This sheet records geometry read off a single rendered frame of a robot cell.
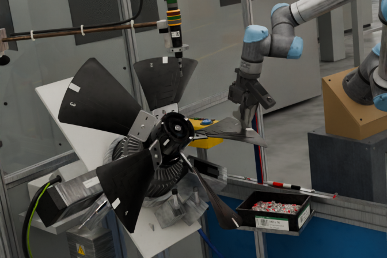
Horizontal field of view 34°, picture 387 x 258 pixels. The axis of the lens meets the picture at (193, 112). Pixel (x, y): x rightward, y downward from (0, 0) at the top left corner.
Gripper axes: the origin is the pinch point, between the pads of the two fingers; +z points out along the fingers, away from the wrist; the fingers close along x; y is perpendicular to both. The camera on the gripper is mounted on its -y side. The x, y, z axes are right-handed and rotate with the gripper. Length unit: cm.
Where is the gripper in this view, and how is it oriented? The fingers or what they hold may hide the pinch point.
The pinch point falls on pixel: (246, 126)
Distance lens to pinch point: 223.2
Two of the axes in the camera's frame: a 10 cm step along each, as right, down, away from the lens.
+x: -6.7, 2.6, -7.0
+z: -1.1, 8.9, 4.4
